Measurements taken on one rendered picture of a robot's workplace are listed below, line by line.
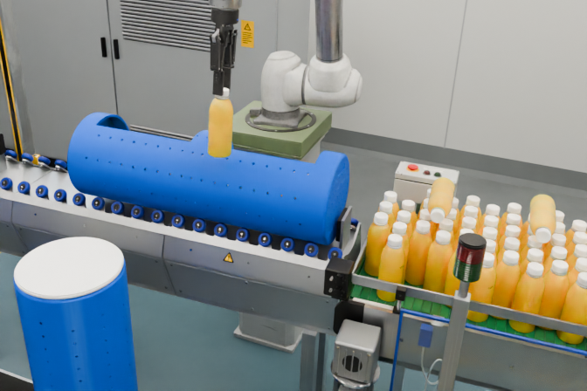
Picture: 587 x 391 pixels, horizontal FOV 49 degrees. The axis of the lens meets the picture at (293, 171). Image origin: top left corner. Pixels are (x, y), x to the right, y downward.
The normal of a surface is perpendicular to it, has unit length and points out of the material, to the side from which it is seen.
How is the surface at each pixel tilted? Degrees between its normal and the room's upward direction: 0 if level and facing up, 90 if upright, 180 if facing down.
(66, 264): 0
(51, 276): 0
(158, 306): 0
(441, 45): 90
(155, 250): 70
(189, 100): 90
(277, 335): 90
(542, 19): 90
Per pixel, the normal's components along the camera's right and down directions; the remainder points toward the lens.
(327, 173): -0.14, -0.54
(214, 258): -0.29, 0.08
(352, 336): 0.04, -0.90
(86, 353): 0.40, 0.42
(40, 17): -0.37, 0.41
